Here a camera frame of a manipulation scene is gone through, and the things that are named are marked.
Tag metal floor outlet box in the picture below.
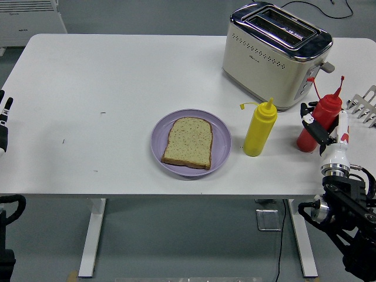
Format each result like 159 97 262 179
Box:
255 208 283 232

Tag slice of bread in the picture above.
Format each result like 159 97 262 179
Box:
160 116 213 171

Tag black cable on floor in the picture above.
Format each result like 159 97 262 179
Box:
280 0 355 19

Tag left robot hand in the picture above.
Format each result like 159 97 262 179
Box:
0 90 14 157

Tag red squeeze bottle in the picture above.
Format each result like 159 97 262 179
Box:
296 75 345 153

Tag cream and chrome toaster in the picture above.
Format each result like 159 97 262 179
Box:
221 1 335 112

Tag white table leg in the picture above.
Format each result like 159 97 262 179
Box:
287 199 319 278
78 198 107 279

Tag silver metal toast rack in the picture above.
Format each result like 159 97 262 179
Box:
345 85 376 129

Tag black cable under table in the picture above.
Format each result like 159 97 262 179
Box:
274 199 287 282

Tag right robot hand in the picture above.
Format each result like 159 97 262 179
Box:
300 100 352 170

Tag yellow squeeze bottle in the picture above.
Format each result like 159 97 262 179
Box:
240 98 278 157

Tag white air conditioner unit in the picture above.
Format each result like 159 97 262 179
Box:
0 0 68 56

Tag purple round plate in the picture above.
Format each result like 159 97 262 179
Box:
150 109 232 177

